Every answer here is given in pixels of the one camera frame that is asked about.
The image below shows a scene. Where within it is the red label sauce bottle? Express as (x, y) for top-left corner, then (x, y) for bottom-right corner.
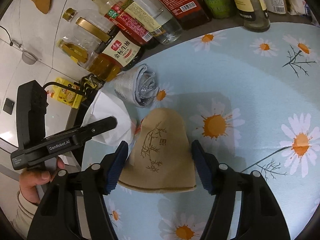
(91, 0), (159, 49)

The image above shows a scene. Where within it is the black wall socket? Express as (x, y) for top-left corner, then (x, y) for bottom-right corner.
(3, 98), (15, 115)

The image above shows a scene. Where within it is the black kitchen faucet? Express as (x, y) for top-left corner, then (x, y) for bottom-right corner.
(42, 82), (85, 96)

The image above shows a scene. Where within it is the white blue salt bag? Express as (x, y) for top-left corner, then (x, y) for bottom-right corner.
(286, 0), (319, 27)

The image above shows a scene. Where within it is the yellow dish soap bottle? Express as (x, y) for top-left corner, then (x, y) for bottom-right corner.
(46, 77), (83, 109)

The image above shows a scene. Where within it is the soy sauce jug white label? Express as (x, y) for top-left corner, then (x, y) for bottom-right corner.
(75, 16), (146, 72)

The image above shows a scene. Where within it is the dark bottle red label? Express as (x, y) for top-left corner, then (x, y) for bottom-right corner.
(159, 0), (210, 30)

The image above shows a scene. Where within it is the sesame oil glass bottle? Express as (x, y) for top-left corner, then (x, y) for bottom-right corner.
(234, 0), (270, 32)

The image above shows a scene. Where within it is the white paper bag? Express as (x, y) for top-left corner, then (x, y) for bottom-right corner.
(82, 91), (136, 147)

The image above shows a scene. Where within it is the clear vinegar bottle yellow label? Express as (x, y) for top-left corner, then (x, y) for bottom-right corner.
(117, 0), (182, 45)

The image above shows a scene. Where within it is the daisy print blue tablecloth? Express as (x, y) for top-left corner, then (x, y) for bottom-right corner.
(104, 23), (319, 239)

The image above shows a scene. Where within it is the person's left hand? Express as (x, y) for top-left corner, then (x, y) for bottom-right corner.
(19, 157), (65, 204)

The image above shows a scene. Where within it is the brown paper bag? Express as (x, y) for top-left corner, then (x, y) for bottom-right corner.
(118, 108), (196, 193)

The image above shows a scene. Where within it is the large cooking oil jug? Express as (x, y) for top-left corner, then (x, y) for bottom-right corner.
(56, 8), (123, 82)

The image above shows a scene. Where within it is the black yellow dish cloth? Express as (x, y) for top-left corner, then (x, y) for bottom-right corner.
(80, 74), (105, 93)

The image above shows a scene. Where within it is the colourful snack wrapper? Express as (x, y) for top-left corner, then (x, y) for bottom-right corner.
(134, 120), (143, 137)

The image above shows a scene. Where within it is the beige left sleeve forearm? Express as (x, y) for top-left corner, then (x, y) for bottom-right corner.
(11, 191), (37, 239)

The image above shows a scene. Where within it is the silver foil bag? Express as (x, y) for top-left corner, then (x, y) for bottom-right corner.
(114, 63), (159, 108)

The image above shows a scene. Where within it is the metal mesh strainer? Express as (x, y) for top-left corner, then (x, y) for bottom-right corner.
(1, 26), (39, 65)

